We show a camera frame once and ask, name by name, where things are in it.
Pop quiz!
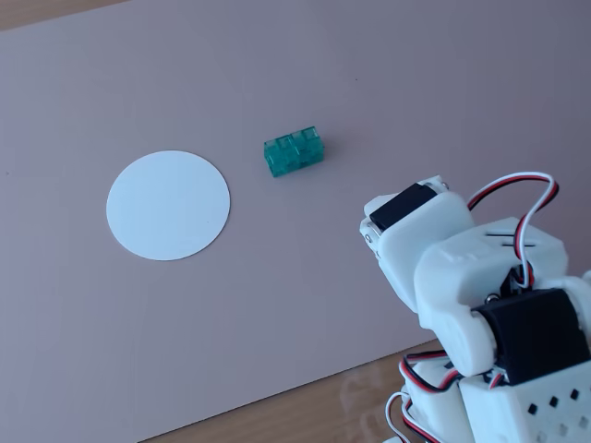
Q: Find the white paper circle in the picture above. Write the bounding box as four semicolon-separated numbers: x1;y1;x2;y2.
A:
105;150;231;262

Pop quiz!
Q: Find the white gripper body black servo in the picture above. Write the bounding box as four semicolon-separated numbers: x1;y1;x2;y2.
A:
359;174;477;320

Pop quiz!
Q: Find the red white black gripper cable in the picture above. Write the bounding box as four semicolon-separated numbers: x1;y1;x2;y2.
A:
465;172;561;289

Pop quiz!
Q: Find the red white black base cable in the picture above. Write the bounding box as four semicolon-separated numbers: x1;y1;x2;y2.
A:
384;351;464;443

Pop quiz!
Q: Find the white moving gripper finger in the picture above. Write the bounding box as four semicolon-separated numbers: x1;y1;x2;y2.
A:
359;216;386;262

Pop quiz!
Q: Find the pink mat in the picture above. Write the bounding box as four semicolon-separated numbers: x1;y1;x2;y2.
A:
0;0;591;443

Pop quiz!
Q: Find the teal lego brick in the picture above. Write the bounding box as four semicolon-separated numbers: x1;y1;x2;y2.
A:
262;124;328;179

